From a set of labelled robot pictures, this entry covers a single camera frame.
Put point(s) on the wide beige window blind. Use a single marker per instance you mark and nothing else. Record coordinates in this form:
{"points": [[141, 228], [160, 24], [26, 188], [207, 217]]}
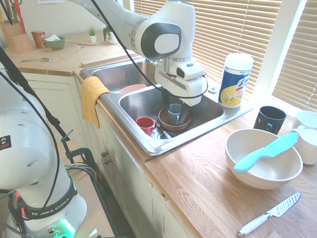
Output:
{"points": [[223, 29]]}

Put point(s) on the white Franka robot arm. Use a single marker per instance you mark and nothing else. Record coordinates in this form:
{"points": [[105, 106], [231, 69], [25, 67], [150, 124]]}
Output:
{"points": [[158, 24]]}

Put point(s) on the trailing plant white pot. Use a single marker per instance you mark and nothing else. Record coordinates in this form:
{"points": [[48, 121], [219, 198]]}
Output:
{"points": [[111, 36]]}

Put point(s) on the black clamp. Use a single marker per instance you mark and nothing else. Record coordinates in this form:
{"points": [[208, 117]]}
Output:
{"points": [[84, 153]]}

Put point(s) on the metal spoon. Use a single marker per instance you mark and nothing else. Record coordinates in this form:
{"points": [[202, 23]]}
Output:
{"points": [[45, 59]]}

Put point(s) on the cream kitchen cabinet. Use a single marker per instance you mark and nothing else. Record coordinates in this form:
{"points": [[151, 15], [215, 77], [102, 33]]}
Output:
{"points": [[119, 168]]}

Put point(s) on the white mug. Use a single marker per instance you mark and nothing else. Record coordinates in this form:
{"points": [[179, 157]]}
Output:
{"points": [[308, 119], [308, 146]]}

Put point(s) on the large cream bowl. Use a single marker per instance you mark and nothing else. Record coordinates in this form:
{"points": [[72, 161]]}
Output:
{"points": [[262, 177]]}

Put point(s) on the teal serrated plastic knife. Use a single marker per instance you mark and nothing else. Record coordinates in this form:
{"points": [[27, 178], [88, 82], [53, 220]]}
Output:
{"points": [[265, 151]]}

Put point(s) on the red mug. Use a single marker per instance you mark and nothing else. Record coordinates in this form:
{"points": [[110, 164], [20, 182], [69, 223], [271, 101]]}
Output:
{"points": [[145, 124]]}

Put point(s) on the small upright plant white pot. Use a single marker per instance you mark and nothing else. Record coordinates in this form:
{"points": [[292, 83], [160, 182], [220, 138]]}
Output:
{"points": [[92, 36]]}

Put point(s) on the wooden knife block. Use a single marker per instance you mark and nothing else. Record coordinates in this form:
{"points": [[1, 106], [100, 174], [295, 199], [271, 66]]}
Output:
{"points": [[17, 41]]}

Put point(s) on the Lysol wipes canister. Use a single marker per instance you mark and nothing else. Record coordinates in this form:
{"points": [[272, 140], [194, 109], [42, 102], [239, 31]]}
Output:
{"points": [[235, 81]]}

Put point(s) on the orange cardboard box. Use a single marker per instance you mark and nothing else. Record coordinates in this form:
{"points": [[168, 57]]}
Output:
{"points": [[37, 39]]}

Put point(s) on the dark cabinet knob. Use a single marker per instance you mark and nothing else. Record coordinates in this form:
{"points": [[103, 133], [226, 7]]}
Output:
{"points": [[107, 162], [105, 154]]}

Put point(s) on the yellow dish cloth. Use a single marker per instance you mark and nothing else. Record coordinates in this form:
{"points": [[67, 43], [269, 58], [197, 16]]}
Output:
{"points": [[91, 99]]}

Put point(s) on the brown ceramic bowl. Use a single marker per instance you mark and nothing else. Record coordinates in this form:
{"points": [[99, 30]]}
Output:
{"points": [[173, 126]]}

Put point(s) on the stainless steel double sink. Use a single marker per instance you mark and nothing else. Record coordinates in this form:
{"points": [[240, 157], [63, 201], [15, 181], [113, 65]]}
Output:
{"points": [[138, 104]]}

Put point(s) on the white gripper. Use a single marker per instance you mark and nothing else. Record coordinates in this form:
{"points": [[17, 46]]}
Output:
{"points": [[183, 89]]}

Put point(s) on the wooden cutting board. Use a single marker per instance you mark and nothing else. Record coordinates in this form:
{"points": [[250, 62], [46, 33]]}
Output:
{"points": [[74, 47]]}

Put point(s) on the green bowl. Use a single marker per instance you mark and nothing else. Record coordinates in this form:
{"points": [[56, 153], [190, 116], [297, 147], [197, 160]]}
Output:
{"points": [[55, 43]]}

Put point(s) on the black mug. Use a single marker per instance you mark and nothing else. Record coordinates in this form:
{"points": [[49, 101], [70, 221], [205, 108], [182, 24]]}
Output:
{"points": [[268, 119]]}

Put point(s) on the grey mug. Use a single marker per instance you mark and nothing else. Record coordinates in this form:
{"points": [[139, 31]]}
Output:
{"points": [[174, 110]]}

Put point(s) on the narrow beige window blind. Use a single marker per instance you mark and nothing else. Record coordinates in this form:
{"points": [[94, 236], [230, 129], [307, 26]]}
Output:
{"points": [[299, 62]]}

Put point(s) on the pink bowl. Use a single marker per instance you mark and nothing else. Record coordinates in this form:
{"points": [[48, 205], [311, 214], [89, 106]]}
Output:
{"points": [[132, 88]]}

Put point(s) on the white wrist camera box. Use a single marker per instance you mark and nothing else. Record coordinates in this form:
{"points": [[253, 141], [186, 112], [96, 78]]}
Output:
{"points": [[187, 70]]}

